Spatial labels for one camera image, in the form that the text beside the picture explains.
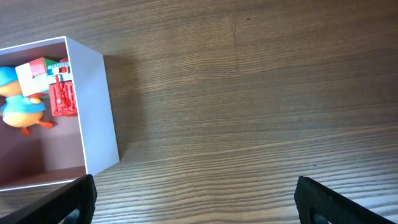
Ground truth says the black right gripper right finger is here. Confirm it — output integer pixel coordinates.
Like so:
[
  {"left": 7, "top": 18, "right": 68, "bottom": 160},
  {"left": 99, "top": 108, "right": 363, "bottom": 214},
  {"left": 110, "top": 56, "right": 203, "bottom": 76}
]
[{"left": 294, "top": 176, "right": 394, "bottom": 224}]

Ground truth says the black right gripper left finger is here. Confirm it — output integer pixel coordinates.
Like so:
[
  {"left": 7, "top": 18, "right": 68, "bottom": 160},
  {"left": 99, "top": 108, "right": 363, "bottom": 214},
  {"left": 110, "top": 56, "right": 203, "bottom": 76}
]
[{"left": 1, "top": 174, "right": 97, "bottom": 224}]

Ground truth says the red toy truck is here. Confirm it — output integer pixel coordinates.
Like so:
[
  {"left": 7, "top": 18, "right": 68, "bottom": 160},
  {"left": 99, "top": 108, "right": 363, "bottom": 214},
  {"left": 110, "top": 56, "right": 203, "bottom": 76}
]
[{"left": 47, "top": 58, "right": 78, "bottom": 117}]

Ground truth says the yellow toy duck blue hat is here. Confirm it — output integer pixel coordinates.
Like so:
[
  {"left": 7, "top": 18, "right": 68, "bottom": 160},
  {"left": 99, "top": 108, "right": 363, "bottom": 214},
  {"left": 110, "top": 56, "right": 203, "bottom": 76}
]
[{"left": 1, "top": 66, "right": 55, "bottom": 136}]

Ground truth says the small colourful puzzle cube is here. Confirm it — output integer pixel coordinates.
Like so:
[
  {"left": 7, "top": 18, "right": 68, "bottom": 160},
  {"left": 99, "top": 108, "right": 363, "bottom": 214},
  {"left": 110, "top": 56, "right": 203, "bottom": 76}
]
[{"left": 15, "top": 57, "right": 57, "bottom": 98}]

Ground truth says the white box pink interior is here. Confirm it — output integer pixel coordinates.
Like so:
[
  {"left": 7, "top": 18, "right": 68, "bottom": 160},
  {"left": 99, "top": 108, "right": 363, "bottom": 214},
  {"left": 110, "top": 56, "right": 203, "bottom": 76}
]
[{"left": 1, "top": 36, "right": 119, "bottom": 191}]

